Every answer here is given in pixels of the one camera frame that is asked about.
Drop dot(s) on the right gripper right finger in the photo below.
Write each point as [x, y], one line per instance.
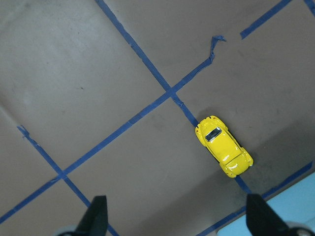
[261, 220]

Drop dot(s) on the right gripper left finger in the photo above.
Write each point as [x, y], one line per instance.
[95, 220]

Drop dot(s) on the yellow beetle toy car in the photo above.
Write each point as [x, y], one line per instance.
[214, 135]

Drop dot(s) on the light blue plastic bin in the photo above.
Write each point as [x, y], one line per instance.
[297, 203]

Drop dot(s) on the brown paper table cover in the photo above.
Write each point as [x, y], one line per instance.
[103, 98]

